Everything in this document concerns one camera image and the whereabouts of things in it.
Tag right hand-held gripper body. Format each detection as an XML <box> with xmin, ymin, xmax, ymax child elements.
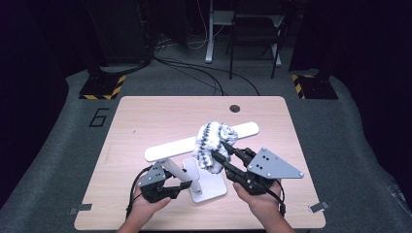
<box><xmin>224</xmin><ymin>147</ymin><xmax>305</xmax><ymax>196</ymax></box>

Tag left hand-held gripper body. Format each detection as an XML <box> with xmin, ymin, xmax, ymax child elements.
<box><xmin>137</xmin><ymin>160</ymin><xmax>178</xmax><ymax>204</ymax></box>

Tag white and grey patterned cloth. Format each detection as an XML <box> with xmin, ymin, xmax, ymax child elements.
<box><xmin>191</xmin><ymin>120</ymin><xmax>240</xmax><ymax>175</ymax></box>

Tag white desk lamp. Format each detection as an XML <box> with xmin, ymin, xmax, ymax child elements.
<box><xmin>143</xmin><ymin>120</ymin><xmax>260</xmax><ymax>205</ymax></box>

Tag person's left hand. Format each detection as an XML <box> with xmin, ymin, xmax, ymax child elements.
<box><xmin>128</xmin><ymin>186</ymin><xmax>173</xmax><ymax>223</ymax></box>

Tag person's right hand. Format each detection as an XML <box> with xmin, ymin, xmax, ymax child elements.
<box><xmin>232</xmin><ymin>179</ymin><xmax>287</xmax><ymax>222</ymax></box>

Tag grey tape strip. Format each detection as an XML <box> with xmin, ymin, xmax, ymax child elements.
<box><xmin>68</xmin><ymin>202</ymin><xmax>93</xmax><ymax>216</ymax></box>
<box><xmin>308</xmin><ymin>200</ymin><xmax>330</xmax><ymax>214</ymax></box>

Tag black yellow-striped stand base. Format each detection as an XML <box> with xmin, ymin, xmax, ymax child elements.
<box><xmin>79</xmin><ymin>74</ymin><xmax>127</xmax><ymax>101</ymax></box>
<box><xmin>291</xmin><ymin>73</ymin><xmax>339</xmax><ymax>101</ymax></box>

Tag black chair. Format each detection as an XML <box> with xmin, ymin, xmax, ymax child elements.
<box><xmin>225</xmin><ymin>0</ymin><xmax>287</xmax><ymax>81</ymax></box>

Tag black equipment cabinet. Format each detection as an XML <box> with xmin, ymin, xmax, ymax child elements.
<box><xmin>82</xmin><ymin>0</ymin><xmax>154</xmax><ymax>66</ymax></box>

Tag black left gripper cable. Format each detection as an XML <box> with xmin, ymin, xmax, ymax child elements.
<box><xmin>124</xmin><ymin>164</ymin><xmax>154</xmax><ymax>220</ymax></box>

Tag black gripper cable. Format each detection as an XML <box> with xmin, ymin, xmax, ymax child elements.
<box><xmin>266</xmin><ymin>180</ymin><xmax>289</xmax><ymax>218</ymax></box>
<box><xmin>124</xmin><ymin>164</ymin><xmax>154</xmax><ymax>220</ymax></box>

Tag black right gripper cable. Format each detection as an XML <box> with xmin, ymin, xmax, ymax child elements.
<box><xmin>266</xmin><ymin>180</ymin><xmax>289</xmax><ymax>218</ymax></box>

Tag black floor cables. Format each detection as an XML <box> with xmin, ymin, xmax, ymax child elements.
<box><xmin>152</xmin><ymin>55</ymin><xmax>260</xmax><ymax>97</ymax></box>

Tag white desk frame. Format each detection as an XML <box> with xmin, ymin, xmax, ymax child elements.
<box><xmin>204</xmin><ymin>0</ymin><xmax>284</xmax><ymax>68</ymax></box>

